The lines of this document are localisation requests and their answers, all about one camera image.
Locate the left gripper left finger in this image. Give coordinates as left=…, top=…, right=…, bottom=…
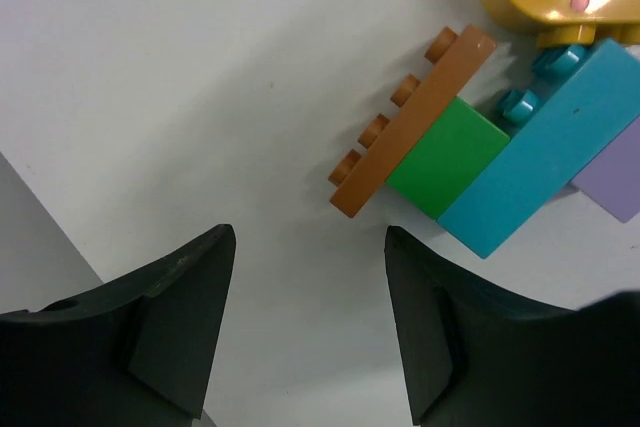
left=1, top=224, right=236, bottom=426

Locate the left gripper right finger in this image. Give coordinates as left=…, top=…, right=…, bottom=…
left=384, top=226, right=639, bottom=426

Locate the small green lego brick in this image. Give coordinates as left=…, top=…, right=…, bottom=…
left=387, top=97, right=510, bottom=220

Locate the dark brown lego brick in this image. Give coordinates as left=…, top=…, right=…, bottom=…
left=328, top=24, right=496, bottom=218

